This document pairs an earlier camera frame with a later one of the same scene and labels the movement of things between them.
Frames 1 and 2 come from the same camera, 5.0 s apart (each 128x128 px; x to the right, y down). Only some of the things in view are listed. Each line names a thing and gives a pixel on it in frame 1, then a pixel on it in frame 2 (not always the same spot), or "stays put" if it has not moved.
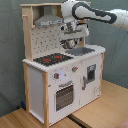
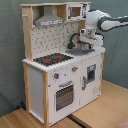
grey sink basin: (79, 51) stays put
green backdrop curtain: (12, 50) stays put
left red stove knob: (56, 75) stays put
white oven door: (63, 98) stays put
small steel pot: (68, 43) → (86, 46)
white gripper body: (74, 31) → (90, 36)
